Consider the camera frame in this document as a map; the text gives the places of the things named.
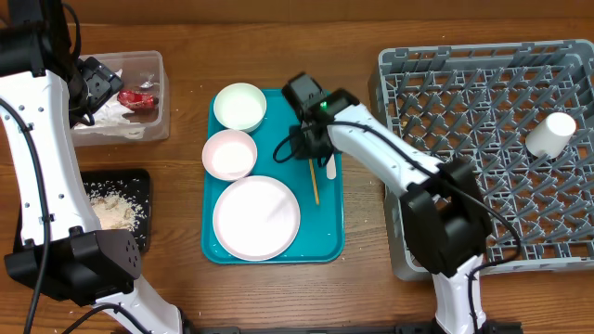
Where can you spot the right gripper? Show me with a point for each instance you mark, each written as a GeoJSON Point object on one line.
{"type": "Point", "coordinates": [300, 150]}

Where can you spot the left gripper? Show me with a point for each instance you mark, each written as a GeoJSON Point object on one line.
{"type": "Point", "coordinates": [103, 82]}

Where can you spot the white plastic fork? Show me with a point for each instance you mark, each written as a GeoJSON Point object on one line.
{"type": "Point", "coordinates": [331, 171]}

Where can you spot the white napkin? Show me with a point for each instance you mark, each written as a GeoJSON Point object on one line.
{"type": "Point", "coordinates": [112, 119]}

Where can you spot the red snack wrapper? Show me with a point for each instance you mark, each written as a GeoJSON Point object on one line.
{"type": "Point", "coordinates": [137, 100]}

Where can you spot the wooden chopstick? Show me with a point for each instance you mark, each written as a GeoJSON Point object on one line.
{"type": "Point", "coordinates": [314, 181]}

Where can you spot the white bowl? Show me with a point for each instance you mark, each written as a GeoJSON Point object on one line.
{"type": "Point", "coordinates": [240, 106]}

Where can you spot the pink bowl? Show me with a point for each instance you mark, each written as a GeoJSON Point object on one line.
{"type": "Point", "coordinates": [229, 155]}

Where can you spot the white round plate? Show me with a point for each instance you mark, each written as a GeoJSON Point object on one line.
{"type": "Point", "coordinates": [256, 218]}

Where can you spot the food scraps pile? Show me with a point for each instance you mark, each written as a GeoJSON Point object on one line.
{"type": "Point", "coordinates": [119, 207]}

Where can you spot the white paper cup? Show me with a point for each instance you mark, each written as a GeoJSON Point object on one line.
{"type": "Point", "coordinates": [551, 136]}

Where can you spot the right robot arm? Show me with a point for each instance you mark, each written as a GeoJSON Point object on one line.
{"type": "Point", "coordinates": [441, 208]}

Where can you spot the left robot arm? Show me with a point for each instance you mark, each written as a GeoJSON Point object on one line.
{"type": "Point", "coordinates": [64, 253]}

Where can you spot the grey dishwasher rack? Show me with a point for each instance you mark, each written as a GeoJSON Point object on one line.
{"type": "Point", "coordinates": [479, 103]}

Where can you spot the small clear wrapper piece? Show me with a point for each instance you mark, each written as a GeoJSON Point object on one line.
{"type": "Point", "coordinates": [148, 83]}

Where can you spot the clear plastic bin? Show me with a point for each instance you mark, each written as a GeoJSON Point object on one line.
{"type": "Point", "coordinates": [148, 116]}

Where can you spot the teal serving tray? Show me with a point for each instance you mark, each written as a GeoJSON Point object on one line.
{"type": "Point", "coordinates": [321, 236]}

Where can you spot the black plastic tray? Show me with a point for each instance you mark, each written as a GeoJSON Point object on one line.
{"type": "Point", "coordinates": [134, 185]}

